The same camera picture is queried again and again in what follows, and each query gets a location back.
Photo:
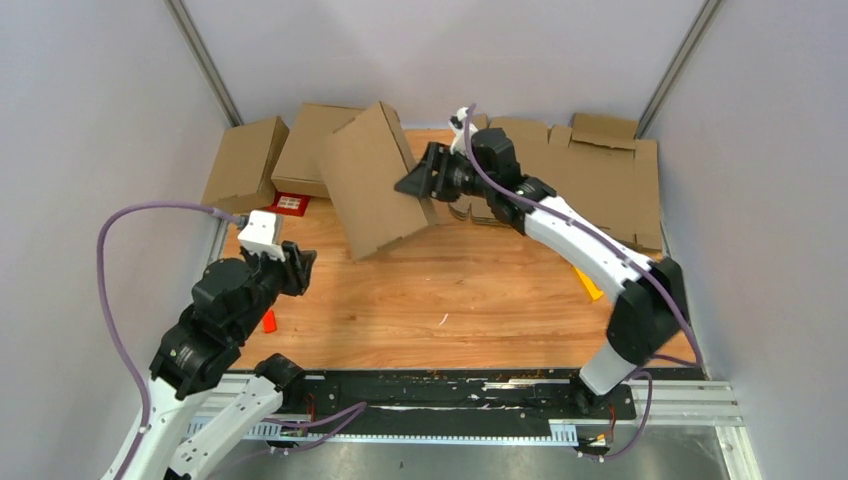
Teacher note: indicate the folded cardboard box right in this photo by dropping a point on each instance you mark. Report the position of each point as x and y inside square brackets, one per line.
[297, 170]

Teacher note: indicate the red card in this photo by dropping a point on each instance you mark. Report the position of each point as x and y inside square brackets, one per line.
[289, 204]

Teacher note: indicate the yellow plastic triangle tool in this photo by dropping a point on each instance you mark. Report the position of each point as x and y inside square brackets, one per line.
[592, 290]

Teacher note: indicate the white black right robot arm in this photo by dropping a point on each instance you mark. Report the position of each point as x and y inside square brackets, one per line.
[649, 298]

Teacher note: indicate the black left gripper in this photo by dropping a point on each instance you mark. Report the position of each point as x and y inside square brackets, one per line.
[297, 265]

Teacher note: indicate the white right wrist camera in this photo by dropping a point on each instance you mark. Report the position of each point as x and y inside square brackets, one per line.
[462, 126]

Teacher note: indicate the brown cardboard box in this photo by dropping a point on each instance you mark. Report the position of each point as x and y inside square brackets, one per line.
[360, 163]

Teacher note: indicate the small red block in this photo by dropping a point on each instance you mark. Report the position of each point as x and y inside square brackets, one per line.
[269, 323]

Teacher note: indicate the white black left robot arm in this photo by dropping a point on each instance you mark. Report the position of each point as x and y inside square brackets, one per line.
[228, 303]

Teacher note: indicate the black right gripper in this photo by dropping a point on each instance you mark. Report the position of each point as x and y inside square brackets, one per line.
[422, 182]

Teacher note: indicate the black metal base rail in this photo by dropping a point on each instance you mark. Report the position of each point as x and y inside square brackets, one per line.
[489, 407]

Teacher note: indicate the stack of flat cardboard sheets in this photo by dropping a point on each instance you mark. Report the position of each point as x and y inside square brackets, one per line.
[598, 166]

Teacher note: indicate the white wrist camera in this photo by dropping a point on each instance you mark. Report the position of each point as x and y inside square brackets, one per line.
[259, 236]
[462, 126]

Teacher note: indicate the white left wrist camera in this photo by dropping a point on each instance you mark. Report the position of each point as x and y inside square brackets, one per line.
[259, 236]

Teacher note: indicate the folded cardboard box left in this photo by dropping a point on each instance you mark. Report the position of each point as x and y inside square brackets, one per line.
[240, 179]

